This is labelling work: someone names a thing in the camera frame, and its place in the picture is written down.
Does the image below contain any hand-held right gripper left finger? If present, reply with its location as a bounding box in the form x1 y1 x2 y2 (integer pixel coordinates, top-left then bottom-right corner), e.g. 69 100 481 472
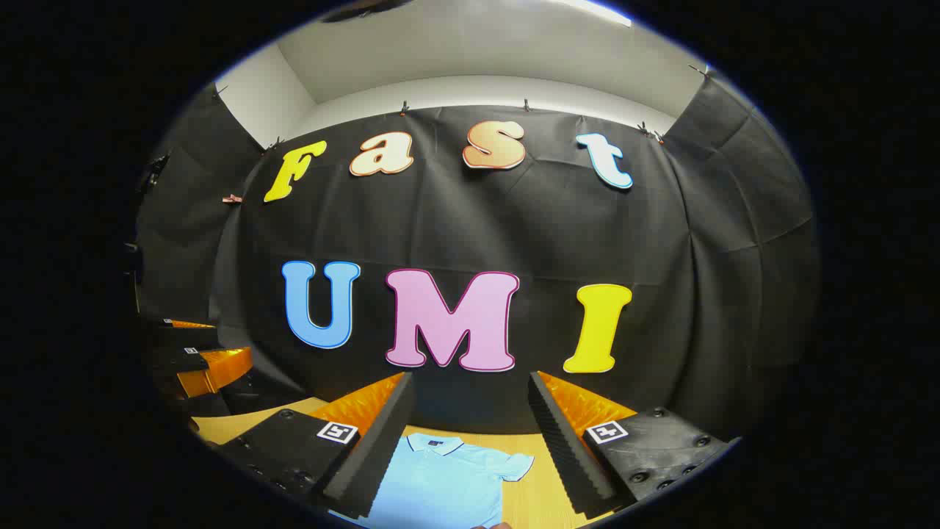
217 371 417 520

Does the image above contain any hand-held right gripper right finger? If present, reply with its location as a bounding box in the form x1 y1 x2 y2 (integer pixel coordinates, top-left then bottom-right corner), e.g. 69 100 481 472
527 370 741 519

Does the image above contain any light blue T-shirt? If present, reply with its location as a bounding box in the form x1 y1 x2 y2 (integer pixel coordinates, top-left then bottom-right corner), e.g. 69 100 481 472
330 432 535 529

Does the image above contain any black backdrop cloth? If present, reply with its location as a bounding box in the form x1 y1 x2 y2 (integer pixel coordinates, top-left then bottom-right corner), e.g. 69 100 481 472
134 70 820 442

